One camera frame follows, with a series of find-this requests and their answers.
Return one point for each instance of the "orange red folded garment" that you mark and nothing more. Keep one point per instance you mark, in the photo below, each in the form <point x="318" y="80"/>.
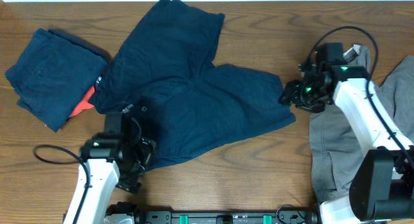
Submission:
<point x="82" y="104"/>

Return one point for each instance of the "navy blue shorts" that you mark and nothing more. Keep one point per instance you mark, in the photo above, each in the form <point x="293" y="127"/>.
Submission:
<point x="53" y="74"/>
<point x="163" y="76"/>

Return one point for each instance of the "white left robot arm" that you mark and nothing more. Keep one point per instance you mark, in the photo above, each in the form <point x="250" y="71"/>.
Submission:
<point x="107" y="163"/>

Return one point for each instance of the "folded navy blue shorts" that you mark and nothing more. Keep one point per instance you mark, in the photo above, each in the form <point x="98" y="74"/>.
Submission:
<point x="53" y="74"/>

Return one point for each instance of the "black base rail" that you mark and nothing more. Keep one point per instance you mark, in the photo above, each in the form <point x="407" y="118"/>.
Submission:
<point x="210" y="217"/>

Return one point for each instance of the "grey shorts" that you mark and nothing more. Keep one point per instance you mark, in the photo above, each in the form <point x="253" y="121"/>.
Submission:
<point x="336" y="153"/>

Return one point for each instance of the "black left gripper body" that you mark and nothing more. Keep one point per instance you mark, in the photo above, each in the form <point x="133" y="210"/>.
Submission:
<point x="139" y="155"/>

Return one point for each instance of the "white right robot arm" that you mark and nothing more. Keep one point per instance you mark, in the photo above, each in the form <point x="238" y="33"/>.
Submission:
<point x="382" y="188"/>

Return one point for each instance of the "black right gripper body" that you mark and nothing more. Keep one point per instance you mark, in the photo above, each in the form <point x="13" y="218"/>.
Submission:
<point x="313" y="100"/>

